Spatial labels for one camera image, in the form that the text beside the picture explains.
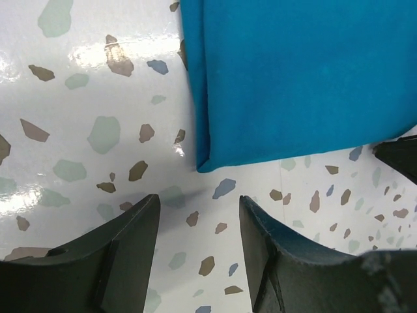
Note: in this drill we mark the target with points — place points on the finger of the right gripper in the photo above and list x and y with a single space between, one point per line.
401 155

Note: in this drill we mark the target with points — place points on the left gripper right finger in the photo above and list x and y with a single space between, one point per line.
288 272

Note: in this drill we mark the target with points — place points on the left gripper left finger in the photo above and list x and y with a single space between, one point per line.
105 270

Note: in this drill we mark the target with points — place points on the blue t shirt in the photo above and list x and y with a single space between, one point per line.
281 79

